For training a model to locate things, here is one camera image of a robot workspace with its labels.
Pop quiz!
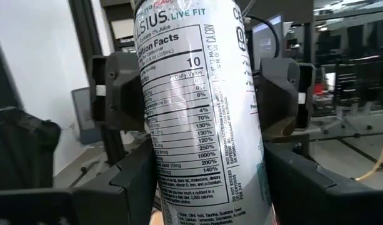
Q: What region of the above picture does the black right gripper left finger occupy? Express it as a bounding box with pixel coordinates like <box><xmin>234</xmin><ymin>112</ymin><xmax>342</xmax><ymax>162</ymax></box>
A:
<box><xmin>0</xmin><ymin>139</ymin><xmax>162</xmax><ymax>225</ymax></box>

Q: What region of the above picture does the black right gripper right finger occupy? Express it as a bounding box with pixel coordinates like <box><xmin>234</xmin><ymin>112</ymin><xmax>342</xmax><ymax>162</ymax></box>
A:
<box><xmin>264</xmin><ymin>144</ymin><xmax>383</xmax><ymax>225</ymax></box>

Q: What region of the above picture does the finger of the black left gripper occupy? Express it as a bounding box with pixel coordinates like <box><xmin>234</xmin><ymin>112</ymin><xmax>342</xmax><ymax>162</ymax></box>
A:
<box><xmin>90</xmin><ymin>51</ymin><xmax>147</xmax><ymax>132</ymax></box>
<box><xmin>256</xmin><ymin>57</ymin><xmax>317</xmax><ymax>141</ymax></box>

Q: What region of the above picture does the white Celsius can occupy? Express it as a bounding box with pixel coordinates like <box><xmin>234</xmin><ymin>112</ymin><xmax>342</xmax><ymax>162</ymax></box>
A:
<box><xmin>132</xmin><ymin>0</ymin><xmax>278</xmax><ymax>225</ymax></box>

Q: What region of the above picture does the grey monitor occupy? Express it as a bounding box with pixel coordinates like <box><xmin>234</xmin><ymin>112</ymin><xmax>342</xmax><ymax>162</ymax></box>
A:
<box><xmin>71</xmin><ymin>86</ymin><xmax>103</xmax><ymax>145</ymax></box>

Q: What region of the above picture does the black monitor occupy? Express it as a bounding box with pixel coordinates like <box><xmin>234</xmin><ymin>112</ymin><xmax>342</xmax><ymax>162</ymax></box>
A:
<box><xmin>252</xmin><ymin>14</ymin><xmax>284</xmax><ymax>71</ymax></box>

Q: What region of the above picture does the black office chair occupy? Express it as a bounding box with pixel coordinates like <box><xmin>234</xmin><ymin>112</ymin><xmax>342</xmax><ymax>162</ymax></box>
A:
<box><xmin>322</xmin><ymin>62</ymin><xmax>375</xmax><ymax>135</ymax></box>

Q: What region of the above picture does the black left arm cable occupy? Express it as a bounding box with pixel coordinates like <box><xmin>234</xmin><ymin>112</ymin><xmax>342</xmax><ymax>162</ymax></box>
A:
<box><xmin>246</xmin><ymin>14</ymin><xmax>280</xmax><ymax>60</ymax></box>

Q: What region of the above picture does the black frame post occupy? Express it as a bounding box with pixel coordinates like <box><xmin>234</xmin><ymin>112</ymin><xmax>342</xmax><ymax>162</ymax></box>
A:
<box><xmin>68</xmin><ymin>0</ymin><xmax>128</xmax><ymax>166</ymax></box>

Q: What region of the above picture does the yellow cable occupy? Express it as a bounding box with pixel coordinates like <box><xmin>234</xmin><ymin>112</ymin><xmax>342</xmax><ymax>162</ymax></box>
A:
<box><xmin>355</xmin><ymin>118</ymin><xmax>383</xmax><ymax>183</ymax></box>

